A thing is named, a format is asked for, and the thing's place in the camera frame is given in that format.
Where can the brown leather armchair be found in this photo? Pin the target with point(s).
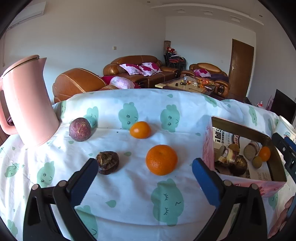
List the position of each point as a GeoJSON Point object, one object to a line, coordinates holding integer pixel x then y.
{"type": "Point", "coordinates": [208, 67]}
{"type": "Point", "coordinates": [76, 81]}

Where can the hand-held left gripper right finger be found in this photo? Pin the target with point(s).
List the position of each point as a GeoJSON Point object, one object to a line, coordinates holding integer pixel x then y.
{"type": "Point", "coordinates": [208, 183]}

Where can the wooden coffee table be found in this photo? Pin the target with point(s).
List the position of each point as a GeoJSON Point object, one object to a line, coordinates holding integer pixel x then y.
{"type": "Point", "coordinates": [171, 85]}

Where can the pink purple box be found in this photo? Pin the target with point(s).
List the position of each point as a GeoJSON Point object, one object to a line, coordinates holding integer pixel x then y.
{"type": "Point", "coordinates": [269, 103]}

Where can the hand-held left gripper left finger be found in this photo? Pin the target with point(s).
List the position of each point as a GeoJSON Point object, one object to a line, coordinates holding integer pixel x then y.
{"type": "Point", "coordinates": [84, 183]}

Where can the small tan longan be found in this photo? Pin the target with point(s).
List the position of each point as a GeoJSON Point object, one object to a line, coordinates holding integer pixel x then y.
{"type": "Point", "coordinates": [257, 162]}

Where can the white green cloud tablecloth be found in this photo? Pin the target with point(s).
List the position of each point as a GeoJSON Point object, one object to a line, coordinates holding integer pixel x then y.
{"type": "Point", "coordinates": [129, 197]}

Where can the brown wooden door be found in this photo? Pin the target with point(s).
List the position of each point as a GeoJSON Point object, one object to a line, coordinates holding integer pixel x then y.
{"type": "Point", "coordinates": [240, 69]}

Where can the pink cardboard box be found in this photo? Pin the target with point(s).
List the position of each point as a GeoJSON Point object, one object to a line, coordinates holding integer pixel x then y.
{"type": "Point", "coordinates": [207, 148]}

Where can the black television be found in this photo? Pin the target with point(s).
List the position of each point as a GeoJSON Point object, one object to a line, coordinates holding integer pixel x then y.
{"type": "Point", "coordinates": [284, 104]}

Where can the dark brown dried fruit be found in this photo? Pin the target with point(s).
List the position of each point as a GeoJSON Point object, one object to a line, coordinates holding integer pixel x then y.
{"type": "Point", "coordinates": [240, 166]}
{"type": "Point", "coordinates": [107, 162]}

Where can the dark purple blanket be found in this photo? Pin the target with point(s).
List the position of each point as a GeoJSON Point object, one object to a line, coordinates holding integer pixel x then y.
{"type": "Point", "coordinates": [218, 76]}

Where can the white air conditioner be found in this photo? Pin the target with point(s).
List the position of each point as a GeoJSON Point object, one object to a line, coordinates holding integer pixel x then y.
{"type": "Point", "coordinates": [27, 12]}

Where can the large orange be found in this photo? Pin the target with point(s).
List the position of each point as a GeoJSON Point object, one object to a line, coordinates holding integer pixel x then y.
{"type": "Point", "coordinates": [161, 160]}

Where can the printed paper liner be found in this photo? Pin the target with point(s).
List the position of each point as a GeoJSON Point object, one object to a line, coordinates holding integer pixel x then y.
{"type": "Point", "coordinates": [231, 139]}

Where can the tall patterned vase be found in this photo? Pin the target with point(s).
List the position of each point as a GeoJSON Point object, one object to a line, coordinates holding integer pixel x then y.
{"type": "Point", "coordinates": [167, 46]}

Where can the purple passion fruit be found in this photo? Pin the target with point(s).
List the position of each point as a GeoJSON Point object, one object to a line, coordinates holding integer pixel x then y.
{"type": "Point", "coordinates": [79, 129]}

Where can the small orange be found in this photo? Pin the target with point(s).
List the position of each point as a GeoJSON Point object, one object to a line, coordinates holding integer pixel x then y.
{"type": "Point", "coordinates": [140, 130]}
{"type": "Point", "coordinates": [264, 153]}

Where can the pile of oranges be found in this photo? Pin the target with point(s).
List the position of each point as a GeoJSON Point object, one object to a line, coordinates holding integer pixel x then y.
{"type": "Point", "coordinates": [204, 82]}

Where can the red plush toy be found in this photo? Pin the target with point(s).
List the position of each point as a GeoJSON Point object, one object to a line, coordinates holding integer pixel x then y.
{"type": "Point", "coordinates": [171, 49]}

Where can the pink electric kettle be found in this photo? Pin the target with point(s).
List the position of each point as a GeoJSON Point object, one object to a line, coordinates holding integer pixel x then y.
{"type": "Point", "coordinates": [27, 99]}

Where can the white magenta floral pillow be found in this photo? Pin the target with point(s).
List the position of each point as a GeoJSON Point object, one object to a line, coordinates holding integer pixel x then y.
{"type": "Point", "coordinates": [202, 73]}
{"type": "Point", "coordinates": [130, 69]}
{"type": "Point", "coordinates": [150, 69]}

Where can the brown leather sofa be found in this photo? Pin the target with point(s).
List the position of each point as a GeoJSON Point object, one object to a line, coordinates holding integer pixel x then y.
{"type": "Point", "coordinates": [129, 60]}

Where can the pale pink pillow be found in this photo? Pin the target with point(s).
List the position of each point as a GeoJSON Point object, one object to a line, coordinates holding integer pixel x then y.
{"type": "Point", "coordinates": [121, 83]}

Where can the stacked dark chairs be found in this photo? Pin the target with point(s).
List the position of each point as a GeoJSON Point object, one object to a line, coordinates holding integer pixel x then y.
{"type": "Point", "coordinates": [175, 62]}

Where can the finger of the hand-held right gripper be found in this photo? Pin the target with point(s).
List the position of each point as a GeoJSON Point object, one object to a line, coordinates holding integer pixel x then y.
{"type": "Point", "coordinates": [291, 143]}
{"type": "Point", "coordinates": [283, 147]}

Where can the white cartoon pig mug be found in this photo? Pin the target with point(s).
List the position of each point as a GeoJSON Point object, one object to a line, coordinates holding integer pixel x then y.
{"type": "Point", "coordinates": [284, 127]}

